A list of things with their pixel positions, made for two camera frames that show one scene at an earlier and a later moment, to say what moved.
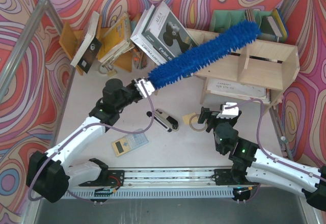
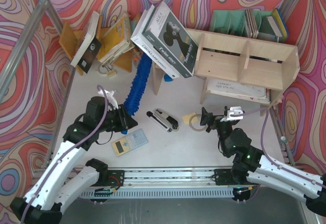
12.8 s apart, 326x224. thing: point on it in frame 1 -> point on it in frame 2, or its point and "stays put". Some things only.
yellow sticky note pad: (186, 118) stays put
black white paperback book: (90, 46) stays put
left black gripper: (133, 91) -> (123, 117)
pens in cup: (140, 59) stays put
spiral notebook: (236, 89) stays put
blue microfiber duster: (243, 34) -> (134, 99)
